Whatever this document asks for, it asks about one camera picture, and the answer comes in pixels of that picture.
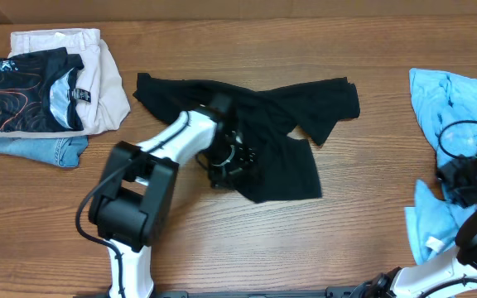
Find black patterned folded shirt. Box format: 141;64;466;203
0;47;84;133

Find light blue crumpled garment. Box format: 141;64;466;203
404;68;477;265

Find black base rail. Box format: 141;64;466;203
150;286;364;298

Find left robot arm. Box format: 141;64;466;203
75;94;258;297

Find beige folded trousers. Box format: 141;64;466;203
0;28;131;138

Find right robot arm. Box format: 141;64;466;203
351;154;477;298

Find blue folded jeans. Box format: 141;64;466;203
0;136;89;168

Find plain black t-shirt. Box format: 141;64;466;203
133;73;360;203

